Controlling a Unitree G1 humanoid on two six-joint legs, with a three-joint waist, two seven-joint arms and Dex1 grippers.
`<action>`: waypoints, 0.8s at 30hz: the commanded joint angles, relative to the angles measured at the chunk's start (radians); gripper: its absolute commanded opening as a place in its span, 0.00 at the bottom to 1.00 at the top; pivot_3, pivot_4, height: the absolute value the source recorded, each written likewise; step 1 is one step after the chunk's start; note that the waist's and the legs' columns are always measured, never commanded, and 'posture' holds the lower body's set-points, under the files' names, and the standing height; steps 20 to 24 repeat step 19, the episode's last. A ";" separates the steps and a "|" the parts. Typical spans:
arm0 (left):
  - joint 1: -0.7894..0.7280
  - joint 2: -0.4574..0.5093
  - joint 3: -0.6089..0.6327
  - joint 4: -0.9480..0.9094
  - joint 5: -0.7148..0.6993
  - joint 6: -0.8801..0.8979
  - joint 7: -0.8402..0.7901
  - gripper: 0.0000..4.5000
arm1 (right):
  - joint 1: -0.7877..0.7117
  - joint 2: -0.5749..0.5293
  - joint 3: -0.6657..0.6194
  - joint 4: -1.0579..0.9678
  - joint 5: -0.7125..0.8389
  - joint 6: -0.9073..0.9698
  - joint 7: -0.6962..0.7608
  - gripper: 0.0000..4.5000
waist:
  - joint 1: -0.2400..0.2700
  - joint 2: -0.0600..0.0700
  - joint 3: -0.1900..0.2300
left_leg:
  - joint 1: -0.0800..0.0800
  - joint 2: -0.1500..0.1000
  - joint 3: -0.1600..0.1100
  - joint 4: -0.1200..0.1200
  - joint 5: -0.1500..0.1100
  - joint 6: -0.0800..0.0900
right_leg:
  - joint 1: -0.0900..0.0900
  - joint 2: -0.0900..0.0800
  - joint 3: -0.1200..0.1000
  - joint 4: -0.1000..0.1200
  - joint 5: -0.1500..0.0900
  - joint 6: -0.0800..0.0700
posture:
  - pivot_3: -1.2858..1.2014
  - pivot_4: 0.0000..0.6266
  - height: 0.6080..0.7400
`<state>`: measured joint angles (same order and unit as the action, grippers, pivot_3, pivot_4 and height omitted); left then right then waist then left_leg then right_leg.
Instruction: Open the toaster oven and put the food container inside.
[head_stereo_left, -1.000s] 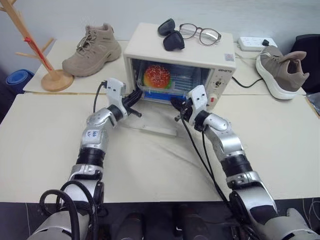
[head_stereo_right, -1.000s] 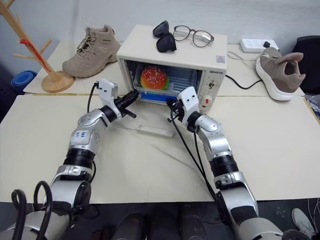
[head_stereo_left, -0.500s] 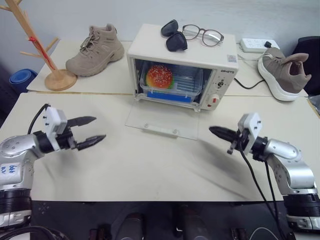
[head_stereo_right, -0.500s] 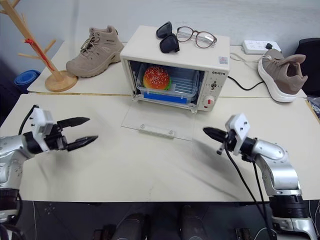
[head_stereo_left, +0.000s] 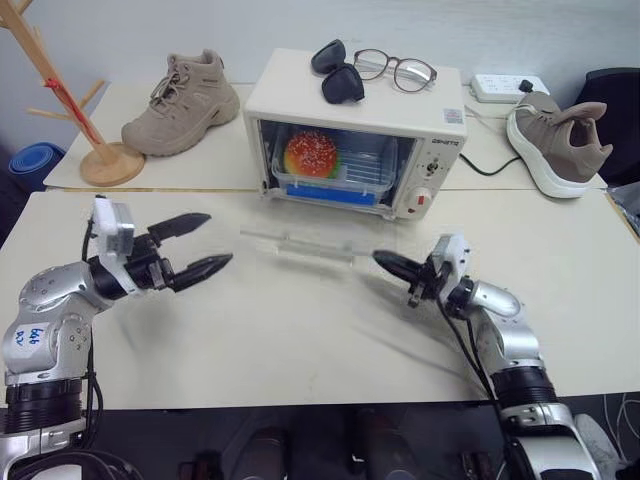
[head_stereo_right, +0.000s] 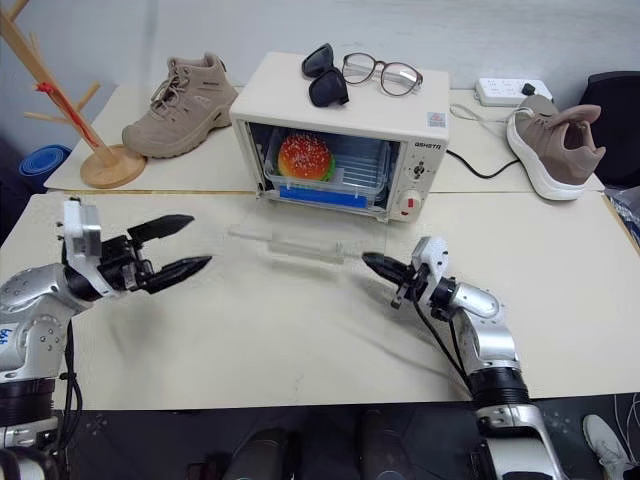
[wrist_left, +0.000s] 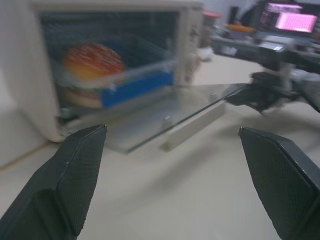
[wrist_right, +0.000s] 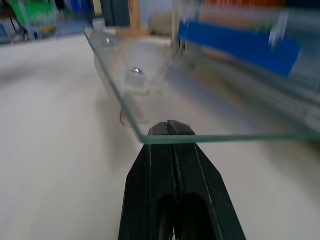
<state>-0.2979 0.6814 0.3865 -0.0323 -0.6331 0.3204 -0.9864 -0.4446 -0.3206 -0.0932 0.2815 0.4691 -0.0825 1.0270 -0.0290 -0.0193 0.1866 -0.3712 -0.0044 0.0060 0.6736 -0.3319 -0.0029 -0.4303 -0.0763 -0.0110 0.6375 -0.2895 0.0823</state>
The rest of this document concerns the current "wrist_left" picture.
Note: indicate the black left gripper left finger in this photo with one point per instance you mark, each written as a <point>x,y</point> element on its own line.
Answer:
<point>62,180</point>

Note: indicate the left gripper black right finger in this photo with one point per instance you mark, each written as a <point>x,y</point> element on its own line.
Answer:
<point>280,180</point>

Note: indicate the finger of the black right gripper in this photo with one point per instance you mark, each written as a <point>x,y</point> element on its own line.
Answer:
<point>262,110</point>
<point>238,97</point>

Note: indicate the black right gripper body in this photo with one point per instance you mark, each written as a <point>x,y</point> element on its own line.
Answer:
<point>270,91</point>

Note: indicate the red lidded background container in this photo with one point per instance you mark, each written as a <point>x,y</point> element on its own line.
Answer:
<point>212,14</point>

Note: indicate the cream toaster oven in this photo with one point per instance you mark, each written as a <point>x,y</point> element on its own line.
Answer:
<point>30,75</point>

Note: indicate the dark background desk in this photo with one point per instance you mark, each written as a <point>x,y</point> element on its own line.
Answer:
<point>240,47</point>

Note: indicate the white crumpled object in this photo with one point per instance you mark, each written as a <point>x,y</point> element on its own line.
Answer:
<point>205,53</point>

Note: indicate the orange background object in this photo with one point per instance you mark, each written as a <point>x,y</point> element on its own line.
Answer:
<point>241,28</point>

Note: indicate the computer monitor pink screen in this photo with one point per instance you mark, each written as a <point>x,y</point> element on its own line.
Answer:
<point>290,17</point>

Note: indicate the toy hamburger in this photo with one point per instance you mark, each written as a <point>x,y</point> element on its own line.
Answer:
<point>90,62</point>

